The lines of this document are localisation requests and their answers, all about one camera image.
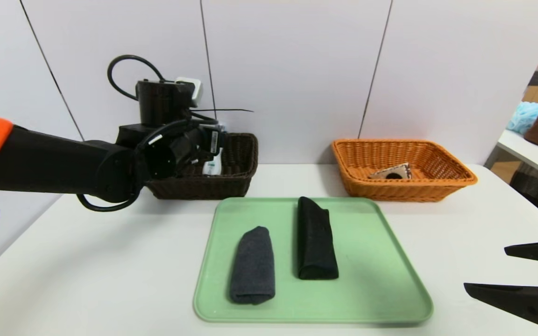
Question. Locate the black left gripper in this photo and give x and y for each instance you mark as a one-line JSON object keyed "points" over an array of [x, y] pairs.
{"points": [[214, 140]]}

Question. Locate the clear spray bottle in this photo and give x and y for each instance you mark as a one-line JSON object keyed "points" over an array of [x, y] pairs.
{"points": [[214, 165]]}

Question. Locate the chocolate cake slice toy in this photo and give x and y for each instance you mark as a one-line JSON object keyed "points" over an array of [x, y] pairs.
{"points": [[390, 172]]}

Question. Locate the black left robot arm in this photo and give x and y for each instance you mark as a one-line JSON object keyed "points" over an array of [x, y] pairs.
{"points": [[54, 163]]}

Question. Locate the dark brown wicker basket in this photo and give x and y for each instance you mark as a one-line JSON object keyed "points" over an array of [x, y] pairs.
{"points": [[236, 177]]}

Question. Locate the orange wicker basket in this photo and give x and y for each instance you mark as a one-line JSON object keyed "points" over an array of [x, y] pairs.
{"points": [[437, 184]]}

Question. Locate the grey folded towel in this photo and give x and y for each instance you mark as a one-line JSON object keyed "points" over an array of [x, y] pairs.
{"points": [[252, 266]]}

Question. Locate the black folded cloth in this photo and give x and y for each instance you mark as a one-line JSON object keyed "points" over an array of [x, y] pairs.
{"points": [[315, 242]]}

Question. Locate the light blue bag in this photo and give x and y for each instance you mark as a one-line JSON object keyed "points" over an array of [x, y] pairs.
{"points": [[523, 116]]}

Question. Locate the light green plastic tray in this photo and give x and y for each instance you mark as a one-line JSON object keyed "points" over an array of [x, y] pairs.
{"points": [[367, 289]]}

